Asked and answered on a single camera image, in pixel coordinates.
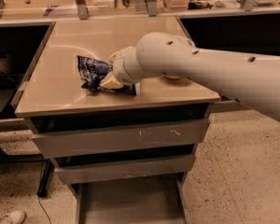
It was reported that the black floor cable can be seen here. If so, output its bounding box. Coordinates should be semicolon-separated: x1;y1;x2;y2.
36;161;52;224

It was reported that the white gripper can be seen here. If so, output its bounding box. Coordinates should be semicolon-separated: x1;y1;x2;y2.
100;47;146;90

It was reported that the metal bracket left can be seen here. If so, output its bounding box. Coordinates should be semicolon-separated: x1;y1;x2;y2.
76;0;89;20

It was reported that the grey drawer cabinet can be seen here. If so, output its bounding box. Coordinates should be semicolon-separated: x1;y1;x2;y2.
14;15;222;224

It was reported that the grey open bottom drawer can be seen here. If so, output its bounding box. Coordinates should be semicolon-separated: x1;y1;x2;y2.
75;175;190;224

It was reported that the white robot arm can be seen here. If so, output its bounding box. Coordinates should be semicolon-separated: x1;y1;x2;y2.
100;32;280;122

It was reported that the grey top drawer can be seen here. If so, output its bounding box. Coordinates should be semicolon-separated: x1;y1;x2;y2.
33;119;210;158

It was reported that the grey middle drawer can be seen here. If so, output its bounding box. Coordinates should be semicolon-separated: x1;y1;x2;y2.
55;154;194;185

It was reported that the blue chip bag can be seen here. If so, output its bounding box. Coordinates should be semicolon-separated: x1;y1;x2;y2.
77;55;136;96

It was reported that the metal bracket middle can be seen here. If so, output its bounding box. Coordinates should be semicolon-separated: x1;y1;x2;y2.
147;0;157;16

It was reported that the white bowl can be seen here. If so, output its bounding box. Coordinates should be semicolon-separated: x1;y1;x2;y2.
164;76;181;80

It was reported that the white shoe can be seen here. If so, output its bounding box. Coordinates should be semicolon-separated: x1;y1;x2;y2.
0;210;26;224

